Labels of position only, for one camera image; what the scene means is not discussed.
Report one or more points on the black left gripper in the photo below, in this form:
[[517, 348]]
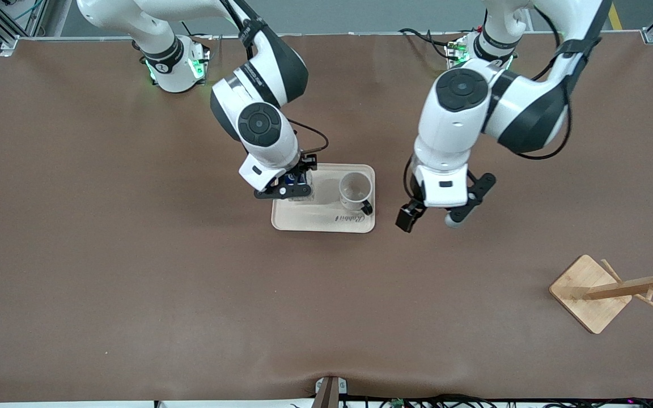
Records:
[[407, 217]]

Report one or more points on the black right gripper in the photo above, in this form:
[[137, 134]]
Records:
[[305, 164]]

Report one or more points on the blue white milk carton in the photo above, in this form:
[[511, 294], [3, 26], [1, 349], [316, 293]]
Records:
[[308, 192]]

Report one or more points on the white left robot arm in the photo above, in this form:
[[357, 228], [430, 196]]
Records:
[[457, 130]]

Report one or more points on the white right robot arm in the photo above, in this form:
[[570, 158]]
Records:
[[258, 122]]

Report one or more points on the cream rectangular tray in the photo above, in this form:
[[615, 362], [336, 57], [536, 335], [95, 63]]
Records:
[[326, 224]]

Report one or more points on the wooden mug tree stand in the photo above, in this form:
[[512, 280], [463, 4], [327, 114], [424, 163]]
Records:
[[587, 294]]

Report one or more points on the brown camera mount post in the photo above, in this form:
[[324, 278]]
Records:
[[326, 394]]

